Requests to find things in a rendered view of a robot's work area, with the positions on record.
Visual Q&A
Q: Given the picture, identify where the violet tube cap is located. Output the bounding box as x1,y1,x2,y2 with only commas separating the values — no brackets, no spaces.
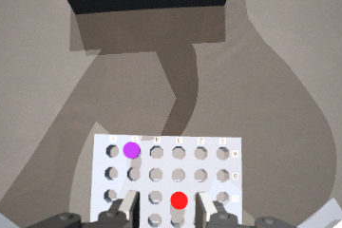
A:
123,142,142,159

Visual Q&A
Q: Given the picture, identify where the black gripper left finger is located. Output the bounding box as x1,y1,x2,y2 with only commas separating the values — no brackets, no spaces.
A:
26,191,140,228

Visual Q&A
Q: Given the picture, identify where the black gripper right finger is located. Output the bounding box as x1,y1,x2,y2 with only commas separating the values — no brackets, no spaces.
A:
195,193,297,228

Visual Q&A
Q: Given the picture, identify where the white tube rack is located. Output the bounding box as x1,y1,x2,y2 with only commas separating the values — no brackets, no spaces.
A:
90,134,242,228

